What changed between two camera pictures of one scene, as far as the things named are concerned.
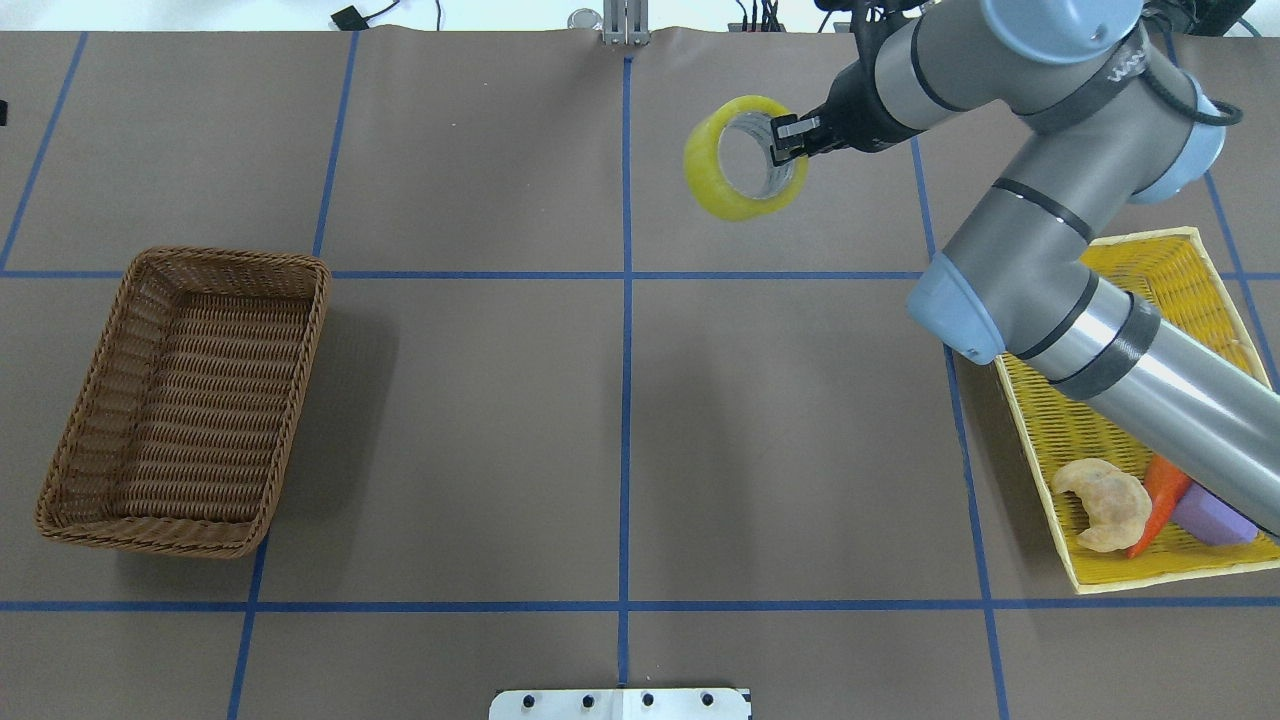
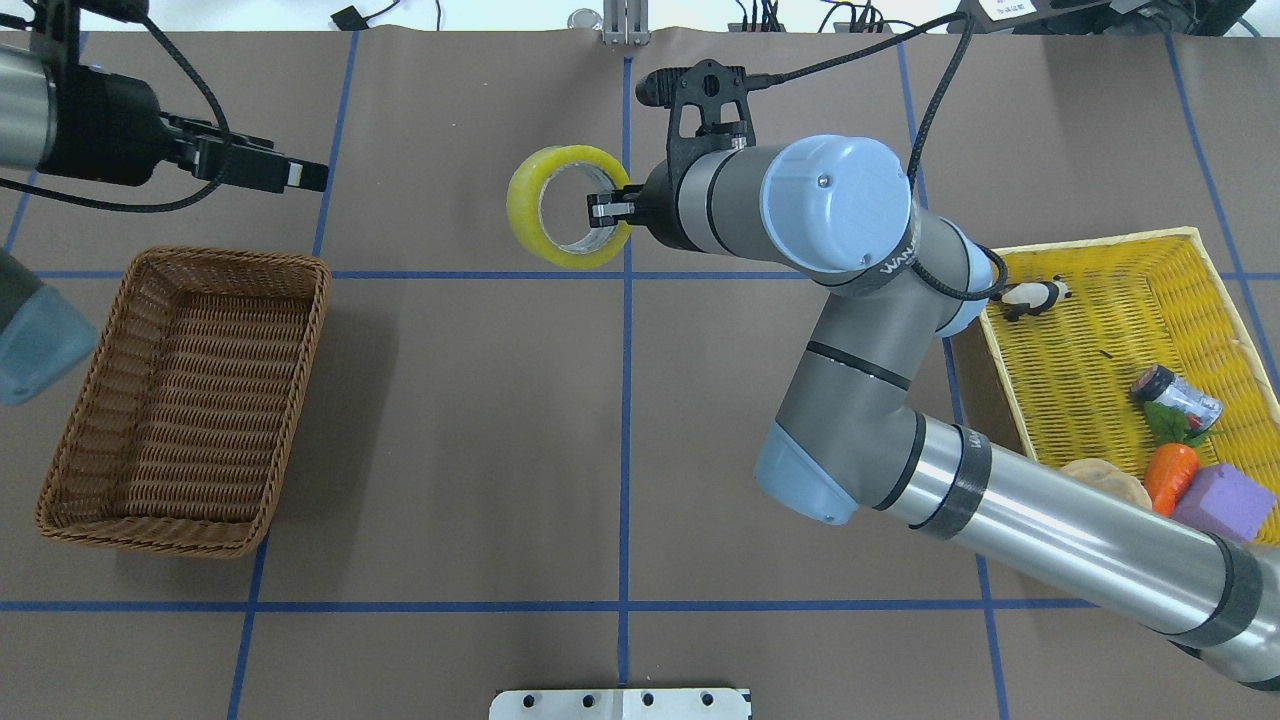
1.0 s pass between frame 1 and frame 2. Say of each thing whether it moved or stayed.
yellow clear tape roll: moved
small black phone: stayed
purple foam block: stayed
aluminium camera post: stayed
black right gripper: moved
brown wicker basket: stayed
